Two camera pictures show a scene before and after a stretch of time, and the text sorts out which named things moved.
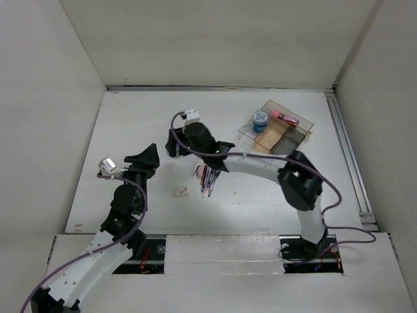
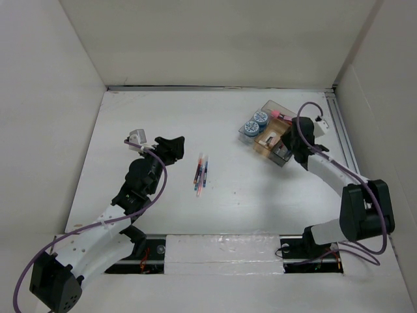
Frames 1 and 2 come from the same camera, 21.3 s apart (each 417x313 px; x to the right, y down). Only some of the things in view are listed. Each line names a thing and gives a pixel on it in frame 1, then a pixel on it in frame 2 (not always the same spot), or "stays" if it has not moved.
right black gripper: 179,134 -> 285,139
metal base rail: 148,255 stays
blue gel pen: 212,179 -> 206,169
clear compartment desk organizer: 276,130 stays
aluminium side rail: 367,216 stays
